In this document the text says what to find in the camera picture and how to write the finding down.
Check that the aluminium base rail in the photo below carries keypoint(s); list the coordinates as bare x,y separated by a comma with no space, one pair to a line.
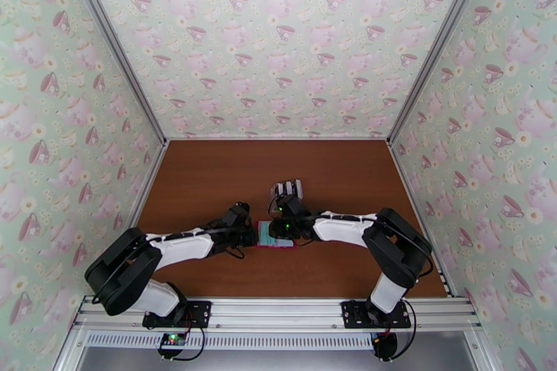
278,313

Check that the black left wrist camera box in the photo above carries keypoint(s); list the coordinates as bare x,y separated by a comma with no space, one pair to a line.
242,209

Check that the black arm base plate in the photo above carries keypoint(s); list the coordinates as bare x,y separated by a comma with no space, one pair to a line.
200,312
354,313

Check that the aluminium side rail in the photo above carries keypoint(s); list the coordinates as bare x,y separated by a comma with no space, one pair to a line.
145,191

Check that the green lit controller board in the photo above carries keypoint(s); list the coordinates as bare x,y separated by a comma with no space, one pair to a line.
172,340

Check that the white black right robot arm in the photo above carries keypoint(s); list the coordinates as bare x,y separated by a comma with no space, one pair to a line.
339,226

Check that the clear acrylic card stand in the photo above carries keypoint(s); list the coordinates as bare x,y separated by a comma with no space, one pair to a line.
287,188

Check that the black round controller mount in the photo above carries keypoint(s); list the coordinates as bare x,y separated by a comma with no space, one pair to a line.
387,346

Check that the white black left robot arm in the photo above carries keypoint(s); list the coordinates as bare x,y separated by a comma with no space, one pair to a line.
187,248

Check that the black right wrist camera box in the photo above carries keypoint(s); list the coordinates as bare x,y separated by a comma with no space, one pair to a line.
290,205

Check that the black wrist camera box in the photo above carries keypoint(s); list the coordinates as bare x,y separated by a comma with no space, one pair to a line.
242,209
290,205

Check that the aluminium frame leg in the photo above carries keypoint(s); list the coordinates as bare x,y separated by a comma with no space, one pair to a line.
481,352
65,356

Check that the aluminium corner post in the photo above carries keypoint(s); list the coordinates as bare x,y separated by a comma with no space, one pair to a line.
444,35
112,35

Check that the teal credit card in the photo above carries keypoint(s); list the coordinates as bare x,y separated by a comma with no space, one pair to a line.
265,235

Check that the grey metal shelf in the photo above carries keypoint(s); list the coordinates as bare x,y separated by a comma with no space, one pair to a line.
278,361

